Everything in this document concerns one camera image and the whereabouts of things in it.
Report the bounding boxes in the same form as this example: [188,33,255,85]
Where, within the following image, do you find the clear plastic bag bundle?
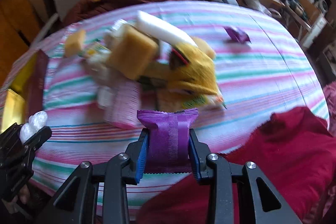
[19,111,48,144]

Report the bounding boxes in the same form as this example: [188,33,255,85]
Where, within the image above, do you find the purple snack packet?
[224,26,250,44]
[137,108,199,174]

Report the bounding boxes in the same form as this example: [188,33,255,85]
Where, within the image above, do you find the yellow sponge block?
[106,24,159,80]
[64,30,86,57]

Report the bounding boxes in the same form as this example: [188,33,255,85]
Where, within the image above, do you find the maroon gold gift box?
[1,50,49,132]

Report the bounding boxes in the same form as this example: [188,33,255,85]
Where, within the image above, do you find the red blanket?
[136,107,335,223]

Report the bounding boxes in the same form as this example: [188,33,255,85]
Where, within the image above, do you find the pink striped packet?
[104,79,141,130]

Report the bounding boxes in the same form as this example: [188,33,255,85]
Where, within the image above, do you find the striped bed sheet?
[0,0,330,217]

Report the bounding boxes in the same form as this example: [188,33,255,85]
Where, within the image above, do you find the white foam bar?
[135,10,198,47]

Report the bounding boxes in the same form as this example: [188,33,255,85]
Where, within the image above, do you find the white appliance on shelf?
[314,0,329,15]

